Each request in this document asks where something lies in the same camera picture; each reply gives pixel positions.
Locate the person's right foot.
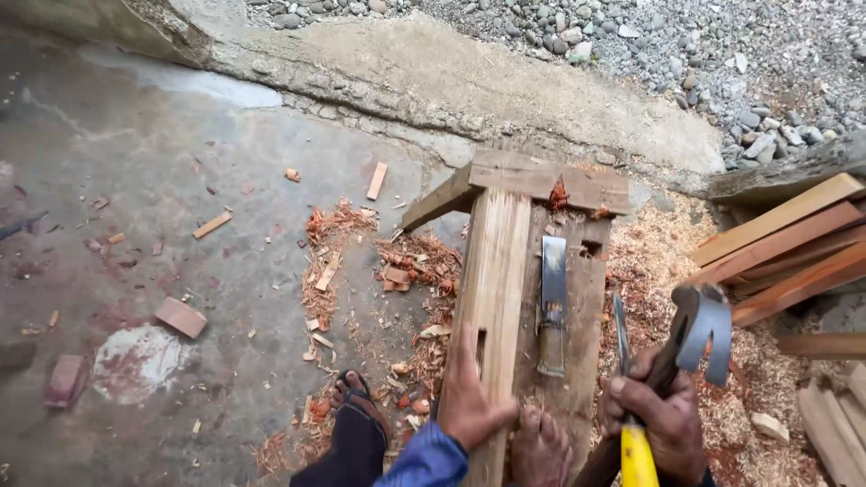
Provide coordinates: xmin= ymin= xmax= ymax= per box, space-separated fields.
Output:
xmin=510 ymin=405 xmax=574 ymax=487

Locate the stack of reddish wooden planks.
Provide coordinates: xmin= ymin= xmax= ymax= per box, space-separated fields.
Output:
xmin=685 ymin=172 xmax=866 ymax=330

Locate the small pale wood offcut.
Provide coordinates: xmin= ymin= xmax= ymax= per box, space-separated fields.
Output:
xmin=750 ymin=412 xmax=791 ymax=445

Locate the large reddish wood block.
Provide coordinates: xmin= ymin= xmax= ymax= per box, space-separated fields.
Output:
xmin=153 ymin=297 xmax=208 ymax=340

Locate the person's left hand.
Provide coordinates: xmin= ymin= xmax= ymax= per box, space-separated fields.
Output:
xmin=436 ymin=323 xmax=520 ymax=453

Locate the person's dark trouser leg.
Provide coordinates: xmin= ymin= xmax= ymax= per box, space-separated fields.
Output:
xmin=289 ymin=404 xmax=391 ymax=487

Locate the dark red wood block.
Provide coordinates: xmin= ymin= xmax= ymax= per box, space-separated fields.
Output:
xmin=45 ymin=354 xmax=89 ymax=409

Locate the person's foot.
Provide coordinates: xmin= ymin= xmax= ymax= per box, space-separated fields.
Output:
xmin=329 ymin=369 xmax=393 ymax=447
xmin=510 ymin=405 xmax=574 ymax=487

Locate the light wooden beam with mortise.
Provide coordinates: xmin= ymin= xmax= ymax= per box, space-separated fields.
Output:
xmin=445 ymin=187 xmax=535 ymax=487

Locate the yellow-handled narrow chisel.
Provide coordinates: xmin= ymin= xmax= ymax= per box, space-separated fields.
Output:
xmin=612 ymin=294 xmax=661 ymax=487

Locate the steel claw hammer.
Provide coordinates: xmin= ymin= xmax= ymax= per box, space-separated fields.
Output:
xmin=574 ymin=282 xmax=735 ymax=487

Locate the wide flat steel chisel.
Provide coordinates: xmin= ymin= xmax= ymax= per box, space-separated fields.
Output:
xmin=537 ymin=234 xmax=569 ymax=378

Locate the black sandal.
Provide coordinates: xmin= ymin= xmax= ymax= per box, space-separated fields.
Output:
xmin=336 ymin=368 xmax=393 ymax=441

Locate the sawdust heap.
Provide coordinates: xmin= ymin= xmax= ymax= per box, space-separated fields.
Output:
xmin=595 ymin=203 xmax=833 ymax=487

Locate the weathered wooden sawhorse bench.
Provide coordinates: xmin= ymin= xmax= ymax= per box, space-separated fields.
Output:
xmin=402 ymin=148 xmax=631 ymax=487

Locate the person's left foot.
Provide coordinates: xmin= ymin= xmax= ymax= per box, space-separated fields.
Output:
xmin=329 ymin=369 xmax=393 ymax=447

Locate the short light wood stick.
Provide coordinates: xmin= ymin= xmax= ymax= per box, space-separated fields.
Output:
xmin=366 ymin=161 xmax=389 ymax=202
xmin=192 ymin=210 xmax=234 ymax=239

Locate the heap of wood shavings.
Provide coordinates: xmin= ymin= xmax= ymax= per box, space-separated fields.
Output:
xmin=252 ymin=198 xmax=468 ymax=478

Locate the heap of pale wooden planks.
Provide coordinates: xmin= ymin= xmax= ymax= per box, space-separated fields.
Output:
xmin=776 ymin=331 xmax=866 ymax=487

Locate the person's right hand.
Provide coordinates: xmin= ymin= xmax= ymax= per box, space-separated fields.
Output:
xmin=598 ymin=347 xmax=709 ymax=487

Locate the grey gravel heap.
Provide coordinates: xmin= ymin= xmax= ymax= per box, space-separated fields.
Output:
xmin=244 ymin=0 xmax=866 ymax=171

